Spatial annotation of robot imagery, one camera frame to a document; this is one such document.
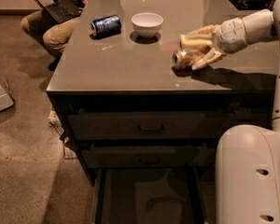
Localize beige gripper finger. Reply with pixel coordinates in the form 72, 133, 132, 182
192, 49, 224, 70
186, 25, 216, 38

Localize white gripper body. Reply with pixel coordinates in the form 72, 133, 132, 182
213, 18, 247, 54

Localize orange soda can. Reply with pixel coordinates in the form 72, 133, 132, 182
172, 48, 209, 70

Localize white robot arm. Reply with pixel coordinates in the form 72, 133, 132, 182
186, 0, 280, 224

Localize blue soda can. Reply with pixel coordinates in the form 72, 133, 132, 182
91, 15, 121, 37

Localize open bottom drawer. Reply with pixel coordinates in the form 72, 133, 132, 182
91, 167, 208, 224

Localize yellow sponge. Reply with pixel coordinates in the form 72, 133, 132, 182
180, 35, 213, 49

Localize right cabinet drawers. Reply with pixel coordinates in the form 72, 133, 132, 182
220, 93, 275, 133

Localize white bowl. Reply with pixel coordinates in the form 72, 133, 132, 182
132, 12, 163, 38

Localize black laptop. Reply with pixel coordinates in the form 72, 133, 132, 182
34, 0, 82, 23

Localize seated person in khakis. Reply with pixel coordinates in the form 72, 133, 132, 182
21, 0, 87, 71

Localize top drawer with handle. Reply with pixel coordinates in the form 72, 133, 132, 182
68, 111, 227, 140

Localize drawer with handle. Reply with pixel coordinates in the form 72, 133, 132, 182
82, 146, 215, 168
68, 111, 227, 140

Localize middle drawer with handle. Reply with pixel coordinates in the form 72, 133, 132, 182
82, 146, 215, 168

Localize wire rack on floor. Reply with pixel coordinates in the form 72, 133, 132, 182
49, 108, 77, 160

